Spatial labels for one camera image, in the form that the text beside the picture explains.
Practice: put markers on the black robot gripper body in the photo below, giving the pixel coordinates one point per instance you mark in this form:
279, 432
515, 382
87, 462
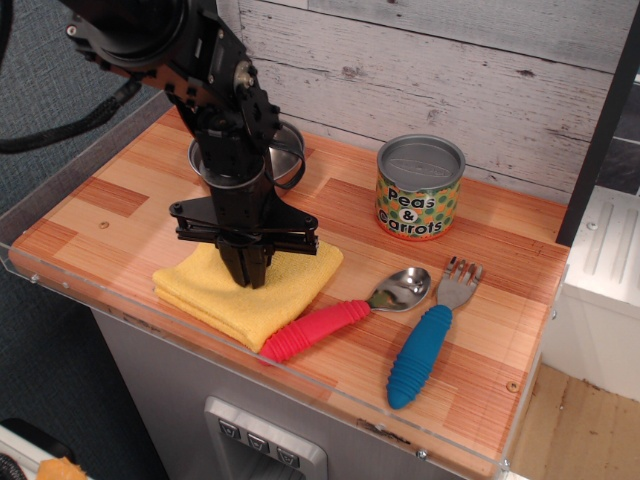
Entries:
245, 212

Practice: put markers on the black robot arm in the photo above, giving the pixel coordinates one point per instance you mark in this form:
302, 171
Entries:
185, 49

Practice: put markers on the red handled spoon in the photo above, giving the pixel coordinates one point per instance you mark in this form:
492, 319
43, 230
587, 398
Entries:
399, 292

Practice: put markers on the silver dispenser button panel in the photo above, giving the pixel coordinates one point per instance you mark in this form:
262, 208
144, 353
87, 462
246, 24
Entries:
262, 442

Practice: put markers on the peas and carrots can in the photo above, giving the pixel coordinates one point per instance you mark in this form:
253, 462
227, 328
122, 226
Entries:
417, 188

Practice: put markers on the yellow rag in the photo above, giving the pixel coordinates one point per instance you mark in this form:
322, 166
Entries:
202, 287

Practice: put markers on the grey toy fridge cabinet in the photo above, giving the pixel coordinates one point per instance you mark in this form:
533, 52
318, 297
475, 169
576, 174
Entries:
332, 395

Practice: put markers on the black right frame post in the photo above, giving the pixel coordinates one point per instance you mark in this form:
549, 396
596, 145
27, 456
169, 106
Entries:
606, 125

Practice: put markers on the blue handled fork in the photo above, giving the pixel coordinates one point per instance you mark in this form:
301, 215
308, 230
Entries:
415, 362

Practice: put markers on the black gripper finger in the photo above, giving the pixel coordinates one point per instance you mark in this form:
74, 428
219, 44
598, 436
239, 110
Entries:
258, 260
233, 259

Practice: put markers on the clear acrylic table guard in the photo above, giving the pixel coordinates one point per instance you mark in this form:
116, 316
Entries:
97, 227

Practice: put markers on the white cabinet with drainboard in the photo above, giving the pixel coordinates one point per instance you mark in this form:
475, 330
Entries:
593, 333

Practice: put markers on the orange object at corner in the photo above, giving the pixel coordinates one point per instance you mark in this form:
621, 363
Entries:
60, 469

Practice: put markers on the small steel pot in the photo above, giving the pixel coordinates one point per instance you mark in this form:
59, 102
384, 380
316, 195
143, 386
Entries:
288, 161

